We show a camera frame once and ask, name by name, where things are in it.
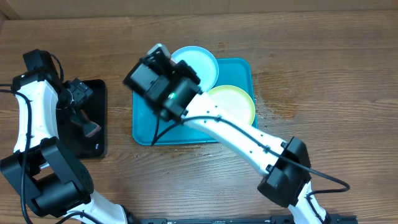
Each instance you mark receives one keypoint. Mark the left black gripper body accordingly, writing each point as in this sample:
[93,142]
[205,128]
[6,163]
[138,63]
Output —
[74,94]

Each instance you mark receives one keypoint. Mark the light blue plate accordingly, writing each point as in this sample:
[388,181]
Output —
[202,62]

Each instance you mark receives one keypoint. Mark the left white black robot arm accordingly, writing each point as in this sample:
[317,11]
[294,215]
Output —
[48,177]

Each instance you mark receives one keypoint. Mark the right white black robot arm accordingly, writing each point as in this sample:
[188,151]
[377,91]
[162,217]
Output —
[174,89]

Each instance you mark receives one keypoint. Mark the black tray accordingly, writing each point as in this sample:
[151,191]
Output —
[72,135]

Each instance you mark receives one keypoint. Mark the teal plastic tray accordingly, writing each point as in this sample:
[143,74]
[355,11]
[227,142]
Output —
[232,71]

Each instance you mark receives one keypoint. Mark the yellow-green plate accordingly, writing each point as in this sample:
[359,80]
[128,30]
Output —
[235,101]

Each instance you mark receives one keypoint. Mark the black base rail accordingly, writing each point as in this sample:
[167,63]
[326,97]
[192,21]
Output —
[278,219]

